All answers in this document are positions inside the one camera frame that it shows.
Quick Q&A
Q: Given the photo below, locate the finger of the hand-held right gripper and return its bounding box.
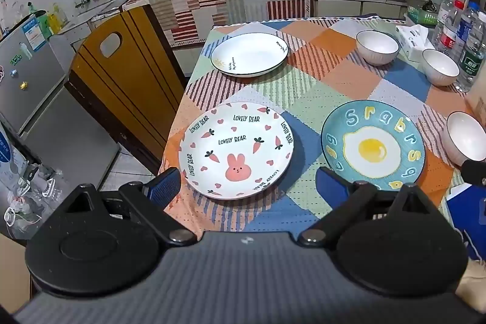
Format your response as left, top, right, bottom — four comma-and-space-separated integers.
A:
461, 159, 486, 189

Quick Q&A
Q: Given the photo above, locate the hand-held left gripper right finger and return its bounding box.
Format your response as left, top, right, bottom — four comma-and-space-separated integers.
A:
297, 168, 441, 248

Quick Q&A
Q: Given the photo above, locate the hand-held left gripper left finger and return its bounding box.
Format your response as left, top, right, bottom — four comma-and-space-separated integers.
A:
63, 168, 199, 246

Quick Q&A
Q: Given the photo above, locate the white ribbed bowl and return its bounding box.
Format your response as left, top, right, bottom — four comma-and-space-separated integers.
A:
422, 49, 461, 87
356, 30, 400, 67
442, 111, 486, 167

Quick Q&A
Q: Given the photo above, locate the teal plate with fried egg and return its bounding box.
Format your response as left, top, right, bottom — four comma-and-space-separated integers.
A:
321, 100, 426, 191

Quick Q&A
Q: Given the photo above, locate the white plate with pink bunny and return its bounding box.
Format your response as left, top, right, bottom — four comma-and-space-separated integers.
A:
178, 102, 295, 200

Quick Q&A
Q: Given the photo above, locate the white plate with sun print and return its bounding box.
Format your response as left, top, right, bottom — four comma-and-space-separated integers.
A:
210, 32, 289, 78

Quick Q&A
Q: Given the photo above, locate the blue bag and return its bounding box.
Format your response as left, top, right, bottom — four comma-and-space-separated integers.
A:
446, 182, 486, 260

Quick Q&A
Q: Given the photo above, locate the green label water bottle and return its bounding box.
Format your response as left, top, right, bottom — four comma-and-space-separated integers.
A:
455, 11, 486, 93

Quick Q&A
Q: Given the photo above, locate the red cap water bottle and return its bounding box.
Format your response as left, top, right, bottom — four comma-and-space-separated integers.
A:
440, 0, 466, 51

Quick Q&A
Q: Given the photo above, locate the clear plastic packaging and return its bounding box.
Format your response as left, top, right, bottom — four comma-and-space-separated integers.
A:
0, 123, 65, 237

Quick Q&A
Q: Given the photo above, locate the white tissue pack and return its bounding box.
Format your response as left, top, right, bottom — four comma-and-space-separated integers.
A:
395, 24, 435, 61

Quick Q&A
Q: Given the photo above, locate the blue cap water bottle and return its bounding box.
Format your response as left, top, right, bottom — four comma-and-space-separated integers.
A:
457, 1, 481, 51

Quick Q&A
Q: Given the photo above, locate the grey fridge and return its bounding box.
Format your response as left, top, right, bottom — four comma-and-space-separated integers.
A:
0, 15, 122, 192

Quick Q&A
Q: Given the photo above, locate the clear bottle with white cap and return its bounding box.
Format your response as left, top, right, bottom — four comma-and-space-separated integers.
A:
433, 0, 458, 40

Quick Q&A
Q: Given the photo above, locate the green plastic basket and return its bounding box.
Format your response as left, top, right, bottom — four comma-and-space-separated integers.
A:
406, 1, 442, 26

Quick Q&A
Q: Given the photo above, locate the striped patchwork counter cloth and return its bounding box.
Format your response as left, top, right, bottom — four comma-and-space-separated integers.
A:
121, 0, 312, 47

